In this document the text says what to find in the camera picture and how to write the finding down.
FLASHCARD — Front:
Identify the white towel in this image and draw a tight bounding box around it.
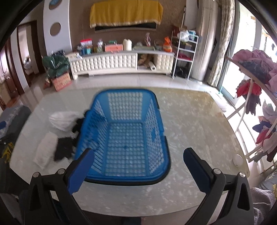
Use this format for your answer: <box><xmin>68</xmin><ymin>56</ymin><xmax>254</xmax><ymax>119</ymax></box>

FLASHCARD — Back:
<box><xmin>33</xmin><ymin>132</ymin><xmax>58</xmax><ymax>170</ymax></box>

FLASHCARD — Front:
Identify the black fuzzy cloth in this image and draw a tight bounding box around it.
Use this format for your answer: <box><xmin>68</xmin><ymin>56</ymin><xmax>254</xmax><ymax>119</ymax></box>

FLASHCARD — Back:
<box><xmin>54</xmin><ymin>137</ymin><xmax>76</xmax><ymax>161</ymax></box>

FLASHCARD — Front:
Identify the blue plastic laundry basket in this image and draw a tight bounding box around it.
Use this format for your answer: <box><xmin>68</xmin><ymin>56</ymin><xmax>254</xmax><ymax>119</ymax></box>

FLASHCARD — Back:
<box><xmin>75</xmin><ymin>89</ymin><xmax>171</xmax><ymax>186</ymax></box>

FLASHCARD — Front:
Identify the white knitted cloth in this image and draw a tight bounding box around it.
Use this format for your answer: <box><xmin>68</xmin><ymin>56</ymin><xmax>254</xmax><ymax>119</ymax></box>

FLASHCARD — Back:
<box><xmin>48</xmin><ymin>111</ymin><xmax>84</xmax><ymax>131</ymax></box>

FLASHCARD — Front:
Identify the small white round device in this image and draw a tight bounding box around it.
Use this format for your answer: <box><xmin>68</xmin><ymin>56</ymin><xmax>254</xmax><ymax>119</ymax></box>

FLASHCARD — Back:
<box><xmin>232</xmin><ymin>154</ymin><xmax>243</xmax><ymax>167</ymax></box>

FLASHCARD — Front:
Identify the clothes drying rack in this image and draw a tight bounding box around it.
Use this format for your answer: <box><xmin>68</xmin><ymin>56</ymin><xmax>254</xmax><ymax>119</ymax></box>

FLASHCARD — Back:
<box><xmin>224</xmin><ymin>55</ymin><xmax>277</xmax><ymax>163</ymax></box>

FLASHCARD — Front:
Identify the pink cardboard box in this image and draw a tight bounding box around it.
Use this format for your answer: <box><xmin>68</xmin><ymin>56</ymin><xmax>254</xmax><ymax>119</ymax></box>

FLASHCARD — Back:
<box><xmin>51</xmin><ymin>72</ymin><xmax>72</xmax><ymax>91</ymax></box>

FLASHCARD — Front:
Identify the green bag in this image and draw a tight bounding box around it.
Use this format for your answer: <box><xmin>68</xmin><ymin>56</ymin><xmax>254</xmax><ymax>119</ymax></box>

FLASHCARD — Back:
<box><xmin>42</xmin><ymin>52</ymin><xmax>70</xmax><ymax>79</ymax></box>

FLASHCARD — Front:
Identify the pink blanket on rack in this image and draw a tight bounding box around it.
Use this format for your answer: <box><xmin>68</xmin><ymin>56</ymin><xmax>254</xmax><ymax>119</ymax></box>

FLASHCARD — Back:
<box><xmin>232</xmin><ymin>49</ymin><xmax>276</xmax><ymax>93</ymax></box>

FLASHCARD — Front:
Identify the paper towel roll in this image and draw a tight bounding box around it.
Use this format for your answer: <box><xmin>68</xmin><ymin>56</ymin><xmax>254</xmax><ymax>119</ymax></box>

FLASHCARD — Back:
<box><xmin>148</xmin><ymin>61</ymin><xmax>156</xmax><ymax>71</ymax></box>

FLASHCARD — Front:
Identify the red white box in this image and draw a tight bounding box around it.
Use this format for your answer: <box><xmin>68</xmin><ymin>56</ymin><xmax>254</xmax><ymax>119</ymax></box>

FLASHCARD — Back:
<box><xmin>80</xmin><ymin>39</ymin><xmax>92</xmax><ymax>49</ymax></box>

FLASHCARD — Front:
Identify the white metal shelf rack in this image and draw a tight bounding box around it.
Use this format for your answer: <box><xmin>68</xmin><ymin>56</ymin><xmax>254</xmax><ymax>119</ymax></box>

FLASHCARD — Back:
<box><xmin>171</xmin><ymin>30</ymin><xmax>199</xmax><ymax>79</ymax></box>

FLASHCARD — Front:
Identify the white tufted TV cabinet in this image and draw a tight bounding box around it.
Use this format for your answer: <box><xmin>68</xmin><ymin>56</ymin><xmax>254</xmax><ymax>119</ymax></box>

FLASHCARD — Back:
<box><xmin>69</xmin><ymin>50</ymin><xmax>174</xmax><ymax>80</ymax></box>

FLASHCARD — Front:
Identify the pink drawer box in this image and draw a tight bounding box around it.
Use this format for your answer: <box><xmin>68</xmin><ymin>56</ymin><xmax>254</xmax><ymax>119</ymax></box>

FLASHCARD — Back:
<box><xmin>105</xmin><ymin>44</ymin><xmax>123</xmax><ymax>52</ymax></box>

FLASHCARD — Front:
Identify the orange bag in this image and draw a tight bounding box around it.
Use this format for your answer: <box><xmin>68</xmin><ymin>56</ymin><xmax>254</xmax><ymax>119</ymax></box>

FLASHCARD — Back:
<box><xmin>163</xmin><ymin>36</ymin><xmax>173</xmax><ymax>52</ymax></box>

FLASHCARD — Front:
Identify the standing air conditioner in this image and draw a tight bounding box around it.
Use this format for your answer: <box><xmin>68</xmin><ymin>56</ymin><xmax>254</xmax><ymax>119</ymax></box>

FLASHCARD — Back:
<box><xmin>190</xmin><ymin>0</ymin><xmax>218</xmax><ymax>82</ymax></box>

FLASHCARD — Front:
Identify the white plastic jug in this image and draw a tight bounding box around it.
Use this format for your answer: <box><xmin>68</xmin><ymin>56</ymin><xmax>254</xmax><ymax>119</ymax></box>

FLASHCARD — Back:
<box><xmin>123</xmin><ymin>39</ymin><xmax>132</xmax><ymax>51</ymax></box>

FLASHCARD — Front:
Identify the patterned curtain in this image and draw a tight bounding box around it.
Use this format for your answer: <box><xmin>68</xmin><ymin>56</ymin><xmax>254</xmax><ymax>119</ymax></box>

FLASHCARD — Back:
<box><xmin>208</xmin><ymin>0</ymin><xmax>235</xmax><ymax>87</ymax></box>

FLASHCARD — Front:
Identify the yellow TV cover cloth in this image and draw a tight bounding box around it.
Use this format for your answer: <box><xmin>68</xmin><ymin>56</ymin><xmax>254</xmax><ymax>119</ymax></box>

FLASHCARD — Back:
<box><xmin>89</xmin><ymin>1</ymin><xmax>163</xmax><ymax>28</ymax></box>

